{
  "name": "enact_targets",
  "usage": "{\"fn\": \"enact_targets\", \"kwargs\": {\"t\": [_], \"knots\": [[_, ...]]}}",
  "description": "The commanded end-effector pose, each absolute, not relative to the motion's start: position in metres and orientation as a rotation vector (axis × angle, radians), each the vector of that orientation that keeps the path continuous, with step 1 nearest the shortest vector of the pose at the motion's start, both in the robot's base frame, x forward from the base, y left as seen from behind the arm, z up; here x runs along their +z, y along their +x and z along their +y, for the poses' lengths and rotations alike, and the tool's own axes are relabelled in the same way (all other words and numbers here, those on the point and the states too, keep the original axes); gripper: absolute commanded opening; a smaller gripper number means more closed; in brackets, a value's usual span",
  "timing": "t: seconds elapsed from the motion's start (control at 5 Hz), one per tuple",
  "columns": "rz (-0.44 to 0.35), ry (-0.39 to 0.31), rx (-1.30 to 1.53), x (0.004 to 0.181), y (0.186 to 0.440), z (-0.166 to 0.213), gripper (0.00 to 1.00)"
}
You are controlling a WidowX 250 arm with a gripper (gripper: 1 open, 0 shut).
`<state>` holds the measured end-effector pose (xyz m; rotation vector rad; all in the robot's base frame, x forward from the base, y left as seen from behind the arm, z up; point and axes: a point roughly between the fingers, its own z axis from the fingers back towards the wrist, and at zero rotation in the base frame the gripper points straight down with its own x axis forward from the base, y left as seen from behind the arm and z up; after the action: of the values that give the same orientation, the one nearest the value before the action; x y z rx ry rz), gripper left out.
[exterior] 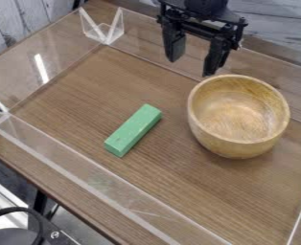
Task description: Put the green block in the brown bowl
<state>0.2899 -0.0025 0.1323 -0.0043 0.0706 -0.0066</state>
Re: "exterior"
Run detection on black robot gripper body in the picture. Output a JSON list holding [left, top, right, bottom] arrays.
[[157, 0, 250, 51]]

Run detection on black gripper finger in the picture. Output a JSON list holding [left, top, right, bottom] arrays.
[[202, 37, 230, 77], [163, 22, 186, 62]]

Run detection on green rectangular block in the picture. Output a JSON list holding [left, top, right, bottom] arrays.
[[106, 104, 163, 158]]

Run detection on brown wooden bowl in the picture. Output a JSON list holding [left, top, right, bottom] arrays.
[[187, 74, 290, 159]]

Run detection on clear acrylic tray walls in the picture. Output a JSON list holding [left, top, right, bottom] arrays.
[[0, 2, 301, 245]]

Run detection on black table leg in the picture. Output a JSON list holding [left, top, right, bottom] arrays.
[[34, 190, 48, 214]]

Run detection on black office chair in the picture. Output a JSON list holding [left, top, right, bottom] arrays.
[[0, 207, 80, 245]]

